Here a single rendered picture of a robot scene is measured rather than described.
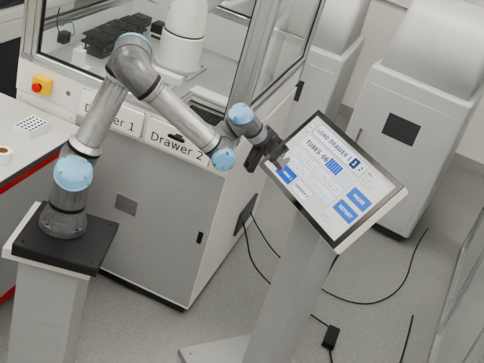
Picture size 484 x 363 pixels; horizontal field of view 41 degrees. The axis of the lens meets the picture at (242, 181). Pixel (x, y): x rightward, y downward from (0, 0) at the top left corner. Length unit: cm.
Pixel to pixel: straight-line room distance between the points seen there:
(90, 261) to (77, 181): 25
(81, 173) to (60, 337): 62
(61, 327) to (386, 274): 216
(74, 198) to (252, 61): 84
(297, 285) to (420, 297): 148
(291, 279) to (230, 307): 77
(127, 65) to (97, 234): 60
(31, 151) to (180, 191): 63
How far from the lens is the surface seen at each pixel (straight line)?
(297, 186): 234
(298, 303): 258
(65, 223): 213
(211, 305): 324
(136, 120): 272
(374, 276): 387
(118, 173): 288
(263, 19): 240
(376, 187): 220
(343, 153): 233
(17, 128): 273
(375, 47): 558
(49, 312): 232
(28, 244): 211
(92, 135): 214
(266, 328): 275
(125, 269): 313
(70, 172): 206
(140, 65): 191
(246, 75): 247
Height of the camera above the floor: 212
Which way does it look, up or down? 30 degrees down
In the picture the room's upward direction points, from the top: 17 degrees clockwise
